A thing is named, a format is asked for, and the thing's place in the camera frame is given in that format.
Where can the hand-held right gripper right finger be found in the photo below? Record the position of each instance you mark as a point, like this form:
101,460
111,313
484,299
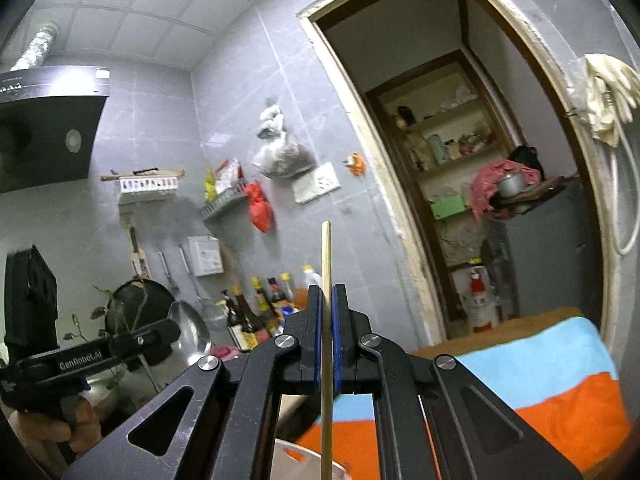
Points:
338,355

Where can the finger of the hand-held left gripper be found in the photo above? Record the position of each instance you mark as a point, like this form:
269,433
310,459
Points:
155,334

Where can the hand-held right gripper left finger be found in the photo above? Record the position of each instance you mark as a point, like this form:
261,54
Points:
317,355

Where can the wooden chopstick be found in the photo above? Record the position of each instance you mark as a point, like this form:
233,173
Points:
326,260

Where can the white plastic utensil holder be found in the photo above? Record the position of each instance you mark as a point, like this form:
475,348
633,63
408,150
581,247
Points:
305,470

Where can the person's left hand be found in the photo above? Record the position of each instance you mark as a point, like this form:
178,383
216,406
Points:
50,430

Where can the black wok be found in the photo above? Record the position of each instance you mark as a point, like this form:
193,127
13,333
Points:
135,305

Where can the steel pan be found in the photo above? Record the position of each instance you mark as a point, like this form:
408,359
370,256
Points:
192,330

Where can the blue white packet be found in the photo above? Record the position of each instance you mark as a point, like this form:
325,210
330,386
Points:
282,320

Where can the leafy twig plant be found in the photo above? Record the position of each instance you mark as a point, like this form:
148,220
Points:
97,312

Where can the hanging metal ladle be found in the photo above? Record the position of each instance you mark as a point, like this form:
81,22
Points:
165,267

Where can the clear bottle yellow cap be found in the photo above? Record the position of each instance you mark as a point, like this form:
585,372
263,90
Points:
287,287

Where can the wooden cutting board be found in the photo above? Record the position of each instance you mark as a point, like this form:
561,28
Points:
139,260

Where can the dark bottle red label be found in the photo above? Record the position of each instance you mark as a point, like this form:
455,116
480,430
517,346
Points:
275,291

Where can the pink cloth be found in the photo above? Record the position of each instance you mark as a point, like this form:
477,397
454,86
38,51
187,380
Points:
230,352

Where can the dark bottle yellow label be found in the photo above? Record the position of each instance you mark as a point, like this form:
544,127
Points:
247,320

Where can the dark bottle with pump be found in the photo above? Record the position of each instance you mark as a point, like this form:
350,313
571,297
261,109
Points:
234,320

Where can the dark bottle yellow cap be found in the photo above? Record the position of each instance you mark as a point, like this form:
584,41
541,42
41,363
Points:
260,295

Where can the white basket shelf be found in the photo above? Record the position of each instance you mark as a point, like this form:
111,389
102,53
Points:
147,185

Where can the red white bottle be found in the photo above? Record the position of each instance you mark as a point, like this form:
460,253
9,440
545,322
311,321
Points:
480,305

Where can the red plastic bag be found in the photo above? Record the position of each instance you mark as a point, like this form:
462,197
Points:
260,210

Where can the yellow packet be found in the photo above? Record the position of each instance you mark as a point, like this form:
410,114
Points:
210,187

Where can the wooden rolling pin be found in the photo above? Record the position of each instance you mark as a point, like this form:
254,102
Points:
115,177

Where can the red white packet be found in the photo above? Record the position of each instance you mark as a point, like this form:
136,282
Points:
227,172

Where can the green box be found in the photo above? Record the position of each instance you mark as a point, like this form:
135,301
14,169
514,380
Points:
448,207

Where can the orange plug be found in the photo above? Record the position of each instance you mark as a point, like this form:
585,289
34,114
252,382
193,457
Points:
355,164

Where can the clear plastic bag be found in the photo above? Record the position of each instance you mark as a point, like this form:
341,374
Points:
282,157

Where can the striped blue orange brown cloth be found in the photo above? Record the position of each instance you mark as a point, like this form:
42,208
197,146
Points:
550,410

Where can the red cloth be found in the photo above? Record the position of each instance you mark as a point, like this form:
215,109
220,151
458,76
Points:
485,190

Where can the black range hood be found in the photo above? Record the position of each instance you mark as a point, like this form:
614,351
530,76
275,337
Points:
45,135

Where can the grey cabinet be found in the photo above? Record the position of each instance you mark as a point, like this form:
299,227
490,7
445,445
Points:
545,260

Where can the green cup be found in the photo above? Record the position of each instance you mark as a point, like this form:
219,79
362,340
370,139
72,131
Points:
437,150

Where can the metal pot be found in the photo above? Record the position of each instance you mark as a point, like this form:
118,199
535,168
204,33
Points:
510,185

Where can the black bag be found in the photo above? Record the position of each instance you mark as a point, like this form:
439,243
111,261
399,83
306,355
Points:
525,156

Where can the wooden shelf unit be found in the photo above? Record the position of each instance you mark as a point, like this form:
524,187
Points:
435,90

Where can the cream rubber gloves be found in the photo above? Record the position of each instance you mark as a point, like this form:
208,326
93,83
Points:
605,95

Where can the white wall box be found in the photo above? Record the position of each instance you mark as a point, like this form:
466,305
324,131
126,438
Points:
205,255

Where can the grey wall rack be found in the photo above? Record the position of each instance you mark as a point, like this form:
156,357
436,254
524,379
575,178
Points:
220,207

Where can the white wall socket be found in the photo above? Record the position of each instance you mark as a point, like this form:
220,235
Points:
315,182

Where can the cream door frame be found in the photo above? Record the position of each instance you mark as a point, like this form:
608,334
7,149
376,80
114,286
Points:
350,110

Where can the silver ventilation duct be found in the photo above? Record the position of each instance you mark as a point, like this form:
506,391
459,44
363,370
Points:
35,47

